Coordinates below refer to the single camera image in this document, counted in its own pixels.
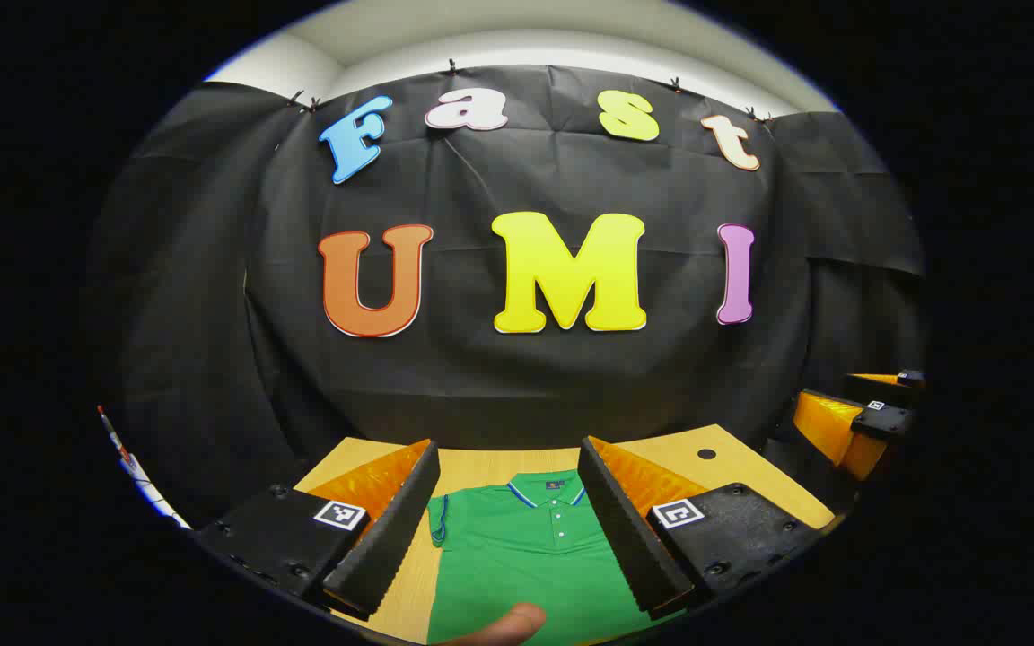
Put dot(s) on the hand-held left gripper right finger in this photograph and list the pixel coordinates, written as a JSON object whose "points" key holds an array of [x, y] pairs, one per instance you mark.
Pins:
{"points": [[629, 547]]}

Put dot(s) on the black backdrop cloth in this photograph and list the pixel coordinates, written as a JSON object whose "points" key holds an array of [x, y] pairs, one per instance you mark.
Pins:
{"points": [[571, 377]]}

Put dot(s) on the green T-shirt with striped collar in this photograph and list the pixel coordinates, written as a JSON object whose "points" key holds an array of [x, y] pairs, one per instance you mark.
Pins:
{"points": [[526, 565]]}

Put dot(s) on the white and red object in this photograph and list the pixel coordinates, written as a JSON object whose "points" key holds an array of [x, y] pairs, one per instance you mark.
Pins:
{"points": [[135, 471]]}

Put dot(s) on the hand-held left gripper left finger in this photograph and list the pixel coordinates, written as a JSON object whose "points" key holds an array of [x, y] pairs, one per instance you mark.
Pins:
{"points": [[387, 547]]}

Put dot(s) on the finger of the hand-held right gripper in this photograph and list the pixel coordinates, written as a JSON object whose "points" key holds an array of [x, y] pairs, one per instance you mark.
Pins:
{"points": [[885, 388], [880, 420]]}

